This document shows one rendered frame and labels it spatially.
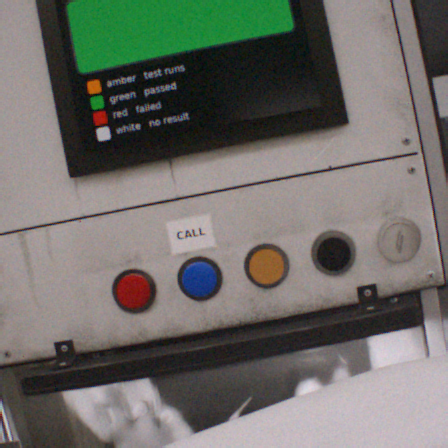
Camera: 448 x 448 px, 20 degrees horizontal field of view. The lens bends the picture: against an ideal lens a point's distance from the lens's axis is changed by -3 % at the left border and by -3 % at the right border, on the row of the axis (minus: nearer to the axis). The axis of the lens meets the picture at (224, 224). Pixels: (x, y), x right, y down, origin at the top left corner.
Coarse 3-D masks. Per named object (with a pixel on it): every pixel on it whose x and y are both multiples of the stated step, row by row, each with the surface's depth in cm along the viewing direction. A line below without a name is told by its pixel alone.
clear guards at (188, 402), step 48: (432, 0) 112; (432, 48) 113; (432, 96) 114; (192, 336) 118; (384, 336) 117; (0, 384) 120; (144, 384) 119; (192, 384) 119; (240, 384) 119; (288, 384) 118; (48, 432) 120; (96, 432) 120; (144, 432) 120; (192, 432) 120
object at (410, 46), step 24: (408, 0) 112; (408, 24) 113; (408, 48) 113; (408, 72) 114; (432, 120) 114; (432, 144) 114; (432, 168) 115; (432, 192) 115; (432, 288) 116; (432, 312) 117; (432, 336) 117
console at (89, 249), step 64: (0, 0) 114; (320, 0) 111; (384, 0) 112; (0, 64) 114; (64, 64) 113; (320, 64) 112; (384, 64) 113; (0, 128) 115; (64, 128) 114; (256, 128) 113; (320, 128) 113; (384, 128) 113; (0, 192) 116; (64, 192) 116; (128, 192) 116; (192, 192) 115; (256, 192) 115; (320, 192) 115; (384, 192) 114; (0, 256) 117; (64, 256) 117; (128, 256) 116; (192, 256) 116; (256, 256) 115; (320, 256) 114; (384, 256) 115; (0, 320) 118; (64, 320) 118; (128, 320) 117; (192, 320) 117; (256, 320) 117
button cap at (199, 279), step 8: (192, 264) 115; (200, 264) 115; (184, 272) 115; (192, 272) 115; (200, 272) 115; (208, 272) 115; (184, 280) 115; (192, 280) 115; (200, 280) 115; (208, 280) 115; (216, 280) 115; (192, 288) 115; (200, 288) 115; (208, 288) 115
